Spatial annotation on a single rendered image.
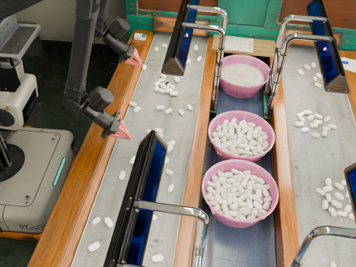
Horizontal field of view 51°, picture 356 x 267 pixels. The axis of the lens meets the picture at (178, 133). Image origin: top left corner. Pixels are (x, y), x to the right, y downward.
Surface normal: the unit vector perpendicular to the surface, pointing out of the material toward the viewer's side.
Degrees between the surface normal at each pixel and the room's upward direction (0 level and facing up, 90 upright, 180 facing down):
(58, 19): 90
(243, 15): 90
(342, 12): 90
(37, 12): 90
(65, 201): 0
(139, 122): 0
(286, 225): 0
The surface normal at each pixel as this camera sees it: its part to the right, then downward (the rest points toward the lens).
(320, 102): 0.03, -0.71
